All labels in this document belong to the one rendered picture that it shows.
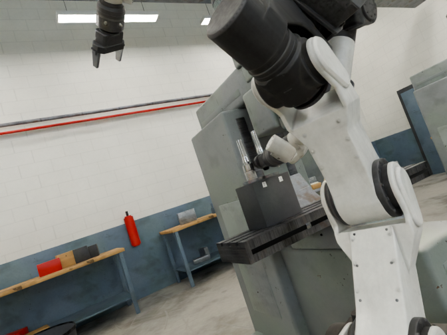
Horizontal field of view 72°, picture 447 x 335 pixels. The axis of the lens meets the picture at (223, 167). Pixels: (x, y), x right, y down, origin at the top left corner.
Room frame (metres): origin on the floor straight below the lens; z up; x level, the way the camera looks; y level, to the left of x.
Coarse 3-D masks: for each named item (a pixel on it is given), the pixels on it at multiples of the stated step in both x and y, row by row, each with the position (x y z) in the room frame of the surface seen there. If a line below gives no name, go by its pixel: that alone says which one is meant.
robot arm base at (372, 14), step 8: (368, 0) 0.86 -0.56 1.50; (360, 8) 0.85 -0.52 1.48; (368, 8) 0.86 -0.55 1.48; (376, 8) 0.89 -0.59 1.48; (352, 16) 0.86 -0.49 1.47; (360, 16) 0.86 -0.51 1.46; (368, 16) 0.86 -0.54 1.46; (376, 16) 0.90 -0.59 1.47; (352, 24) 0.87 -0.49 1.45; (360, 24) 0.86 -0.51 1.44; (368, 24) 0.88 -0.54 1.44
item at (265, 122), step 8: (248, 96) 1.63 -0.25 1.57; (248, 104) 1.65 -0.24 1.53; (256, 104) 1.59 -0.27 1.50; (248, 112) 1.67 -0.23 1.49; (256, 112) 1.61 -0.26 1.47; (264, 112) 1.56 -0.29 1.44; (272, 112) 1.53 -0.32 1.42; (256, 120) 1.63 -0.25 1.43; (264, 120) 1.58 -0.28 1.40; (272, 120) 1.53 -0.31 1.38; (256, 128) 1.66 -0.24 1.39; (264, 128) 1.60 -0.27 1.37; (272, 128) 1.56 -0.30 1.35; (280, 128) 1.60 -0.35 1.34; (264, 136) 1.69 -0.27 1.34
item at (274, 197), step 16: (272, 176) 1.30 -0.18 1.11; (288, 176) 1.36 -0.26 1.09; (240, 192) 1.30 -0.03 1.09; (256, 192) 1.23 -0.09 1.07; (272, 192) 1.28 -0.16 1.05; (288, 192) 1.34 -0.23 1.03; (256, 208) 1.25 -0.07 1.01; (272, 208) 1.27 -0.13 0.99; (288, 208) 1.32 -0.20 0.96; (256, 224) 1.28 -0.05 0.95; (272, 224) 1.25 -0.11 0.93
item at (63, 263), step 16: (192, 224) 4.70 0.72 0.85; (176, 240) 4.59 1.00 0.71; (64, 256) 4.13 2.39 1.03; (80, 256) 4.20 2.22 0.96; (96, 256) 4.31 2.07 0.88; (208, 256) 4.96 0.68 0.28; (48, 272) 3.95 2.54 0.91; (64, 272) 3.83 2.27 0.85; (176, 272) 5.15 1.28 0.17; (16, 288) 3.58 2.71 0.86; (96, 304) 4.46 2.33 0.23; (112, 304) 4.12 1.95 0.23; (128, 304) 4.74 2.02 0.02; (64, 320) 4.15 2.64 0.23; (80, 320) 3.88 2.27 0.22
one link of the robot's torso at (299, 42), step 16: (304, 48) 0.60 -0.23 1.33; (288, 64) 0.59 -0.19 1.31; (304, 64) 0.60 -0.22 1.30; (256, 80) 0.66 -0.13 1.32; (272, 80) 0.62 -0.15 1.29; (288, 80) 0.62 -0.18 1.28; (304, 80) 0.62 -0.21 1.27; (320, 80) 0.63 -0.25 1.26; (272, 96) 0.67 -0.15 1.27; (288, 96) 0.66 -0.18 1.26; (304, 96) 0.65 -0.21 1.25
